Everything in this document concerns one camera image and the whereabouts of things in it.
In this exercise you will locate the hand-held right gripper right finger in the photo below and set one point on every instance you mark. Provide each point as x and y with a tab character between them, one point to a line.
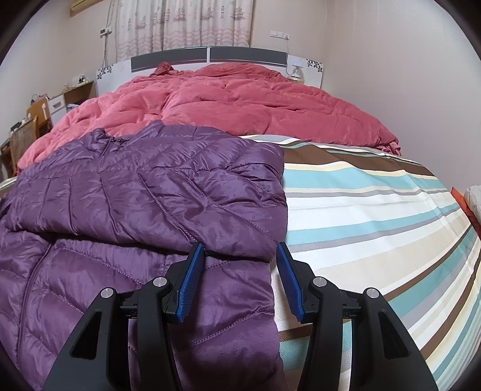
291	285

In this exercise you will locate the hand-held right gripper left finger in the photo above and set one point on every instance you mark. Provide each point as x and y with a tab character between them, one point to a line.
189	285

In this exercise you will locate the purple down jacket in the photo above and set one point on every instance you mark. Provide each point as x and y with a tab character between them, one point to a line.
150	195

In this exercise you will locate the striped bed sheet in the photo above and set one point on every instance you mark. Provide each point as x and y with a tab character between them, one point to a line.
357	210

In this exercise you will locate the red quilt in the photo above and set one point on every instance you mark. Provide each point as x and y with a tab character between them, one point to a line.
244	105

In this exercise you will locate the white cloth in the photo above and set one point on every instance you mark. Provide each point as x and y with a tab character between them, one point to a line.
474	199

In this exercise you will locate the white bedside lamp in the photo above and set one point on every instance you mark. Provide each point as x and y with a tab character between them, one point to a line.
296	73

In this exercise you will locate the wooden chair with woven back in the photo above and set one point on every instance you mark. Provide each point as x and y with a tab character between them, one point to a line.
23	143

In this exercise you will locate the wooden bedside cabinet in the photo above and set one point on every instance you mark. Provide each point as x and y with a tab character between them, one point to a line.
79	94

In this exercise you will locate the white drawer cabinet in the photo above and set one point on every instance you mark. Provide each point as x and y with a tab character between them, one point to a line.
57	107

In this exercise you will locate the white and grey headboard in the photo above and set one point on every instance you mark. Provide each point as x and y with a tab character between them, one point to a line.
169	58

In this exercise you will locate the white patterned curtain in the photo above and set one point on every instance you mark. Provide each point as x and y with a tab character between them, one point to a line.
169	26

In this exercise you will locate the white wall power socket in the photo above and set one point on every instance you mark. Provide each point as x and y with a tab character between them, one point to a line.
106	31

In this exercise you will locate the wall air conditioner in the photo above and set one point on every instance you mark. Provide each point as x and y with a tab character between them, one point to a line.
80	5

